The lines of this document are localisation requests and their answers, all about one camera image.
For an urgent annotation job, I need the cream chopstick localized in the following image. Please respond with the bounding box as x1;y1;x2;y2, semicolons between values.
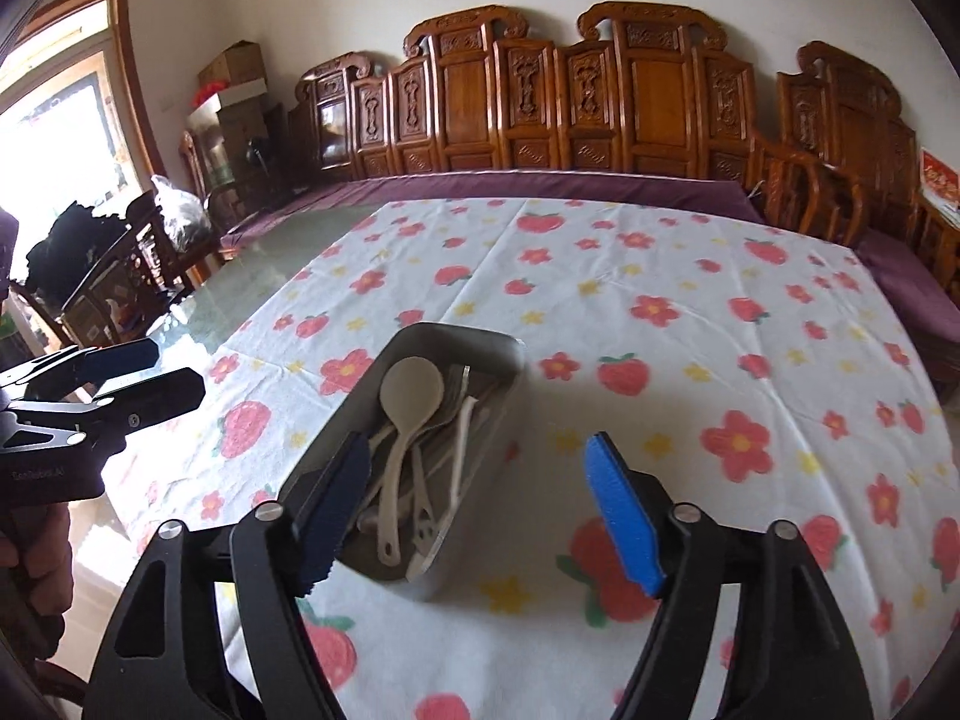
405;395;478;582

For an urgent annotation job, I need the cream plastic spork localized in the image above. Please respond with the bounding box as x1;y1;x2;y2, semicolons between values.
410;444;436;557

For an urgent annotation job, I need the cream plastic spoon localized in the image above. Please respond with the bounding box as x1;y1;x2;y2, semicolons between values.
377;383;436;567

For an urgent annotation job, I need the left hand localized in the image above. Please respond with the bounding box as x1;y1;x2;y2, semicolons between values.
2;502;73;663

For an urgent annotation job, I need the dark wooden chair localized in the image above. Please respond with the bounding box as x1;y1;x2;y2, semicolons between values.
11;190;220;346

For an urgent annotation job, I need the white plastic bag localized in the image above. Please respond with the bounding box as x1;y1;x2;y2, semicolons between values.
151;174;213;254

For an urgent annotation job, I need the strawberry flower tablecloth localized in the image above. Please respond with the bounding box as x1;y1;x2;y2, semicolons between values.
106;199;958;718

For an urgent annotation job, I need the metal rectangular tray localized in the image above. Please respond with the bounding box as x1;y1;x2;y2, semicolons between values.
280;322;529;601

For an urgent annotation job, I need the cardboard box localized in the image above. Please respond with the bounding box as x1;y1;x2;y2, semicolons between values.
197;41;267;88

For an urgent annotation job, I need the wooden armchair right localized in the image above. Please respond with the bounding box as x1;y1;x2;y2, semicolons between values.
748;133;869;249

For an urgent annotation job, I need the red card sign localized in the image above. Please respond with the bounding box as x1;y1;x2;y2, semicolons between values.
921;148;960;211

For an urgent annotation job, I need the carved wooden bench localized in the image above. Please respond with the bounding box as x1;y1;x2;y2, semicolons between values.
288;2;923;242

